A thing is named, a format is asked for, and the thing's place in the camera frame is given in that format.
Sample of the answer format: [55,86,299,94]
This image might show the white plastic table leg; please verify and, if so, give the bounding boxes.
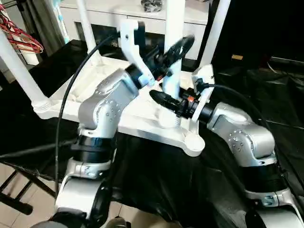
[199,0,232,72]
[75,0,105,67]
[159,0,185,129]
[0,29,52,113]

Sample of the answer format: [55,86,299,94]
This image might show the white plastic table top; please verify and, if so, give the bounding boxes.
[32,56,207,158]

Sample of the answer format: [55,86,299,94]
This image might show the black bundle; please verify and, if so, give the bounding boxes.
[140,0,164,13]

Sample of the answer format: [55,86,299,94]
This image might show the white glass-door cabinet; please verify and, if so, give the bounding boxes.
[58,0,210,60]

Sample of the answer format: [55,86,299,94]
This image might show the black television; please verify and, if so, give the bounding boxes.
[269,56,304,70]

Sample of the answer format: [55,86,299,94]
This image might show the white teal patterned curtain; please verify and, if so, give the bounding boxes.
[53,0,70,45]

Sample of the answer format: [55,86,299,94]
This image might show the white plastic container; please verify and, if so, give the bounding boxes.
[23,51,40,66]

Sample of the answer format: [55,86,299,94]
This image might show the grey curtain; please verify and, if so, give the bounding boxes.
[14,0,63,56]

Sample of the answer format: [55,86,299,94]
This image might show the grey robot foot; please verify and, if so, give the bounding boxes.
[107,215,132,228]

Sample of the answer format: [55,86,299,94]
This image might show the red clothes hangers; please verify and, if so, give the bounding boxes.
[0,4,45,55]

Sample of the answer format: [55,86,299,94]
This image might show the black glossy mat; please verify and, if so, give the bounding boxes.
[0,39,304,228]

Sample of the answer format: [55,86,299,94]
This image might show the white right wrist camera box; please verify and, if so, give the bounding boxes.
[190,64,216,124]

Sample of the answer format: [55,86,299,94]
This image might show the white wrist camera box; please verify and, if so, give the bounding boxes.
[190,64,216,124]
[119,18,158,88]

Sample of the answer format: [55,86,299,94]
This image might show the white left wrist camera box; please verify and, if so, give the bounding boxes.
[119,18,158,88]

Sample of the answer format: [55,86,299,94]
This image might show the black metal table frame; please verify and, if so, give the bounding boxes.
[0,161,58,216]

